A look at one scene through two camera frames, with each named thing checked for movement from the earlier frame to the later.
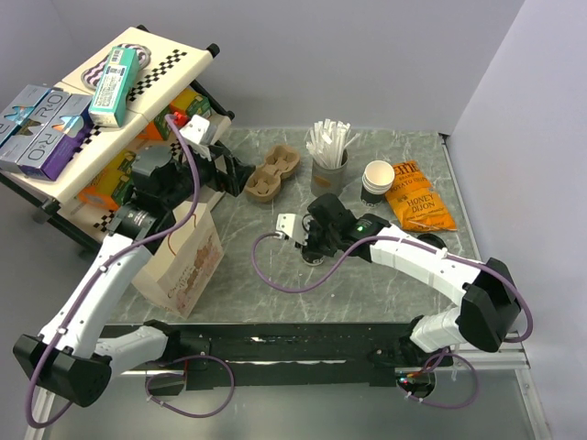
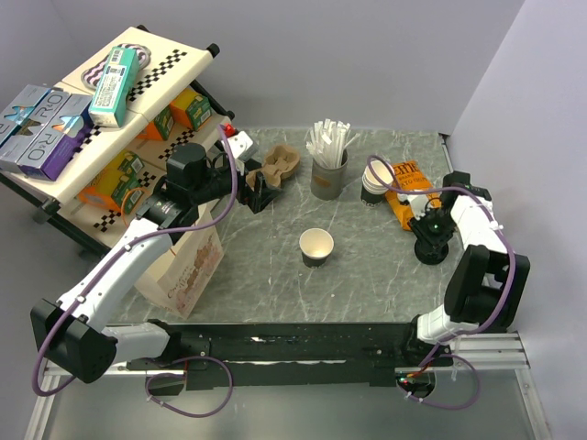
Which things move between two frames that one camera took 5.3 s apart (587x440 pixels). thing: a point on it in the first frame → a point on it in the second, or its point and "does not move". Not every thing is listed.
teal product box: [116, 86] does not move
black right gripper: [313, 225] → [421, 233]
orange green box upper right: [187, 103] does not move
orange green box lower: [113, 187] does not move
